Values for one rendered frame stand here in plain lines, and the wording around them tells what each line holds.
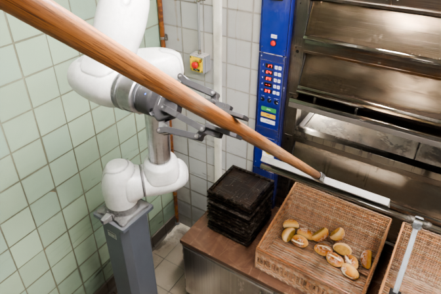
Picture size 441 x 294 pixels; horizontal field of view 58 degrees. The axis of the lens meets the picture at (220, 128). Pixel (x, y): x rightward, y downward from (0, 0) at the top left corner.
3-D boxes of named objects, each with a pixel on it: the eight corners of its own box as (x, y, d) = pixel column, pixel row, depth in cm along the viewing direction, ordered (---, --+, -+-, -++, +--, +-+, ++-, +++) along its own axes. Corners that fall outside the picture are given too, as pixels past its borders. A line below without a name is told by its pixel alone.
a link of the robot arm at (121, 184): (104, 192, 193) (96, 155, 181) (141, 186, 197) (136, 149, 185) (105, 215, 179) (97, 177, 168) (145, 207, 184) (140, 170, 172)
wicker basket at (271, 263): (290, 214, 247) (294, 179, 232) (382, 253, 221) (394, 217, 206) (252, 267, 213) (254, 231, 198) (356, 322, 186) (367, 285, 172)
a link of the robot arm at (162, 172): (140, 179, 196) (184, 171, 201) (145, 205, 185) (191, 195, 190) (123, 41, 145) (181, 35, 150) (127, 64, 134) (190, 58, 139)
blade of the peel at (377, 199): (388, 205, 152) (390, 199, 152) (260, 160, 176) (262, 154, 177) (389, 209, 184) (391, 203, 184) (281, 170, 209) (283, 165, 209)
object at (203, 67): (196, 66, 235) (195, 50, 230) (210, 69, 231) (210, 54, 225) (189, 70, 230) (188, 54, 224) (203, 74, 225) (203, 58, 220)
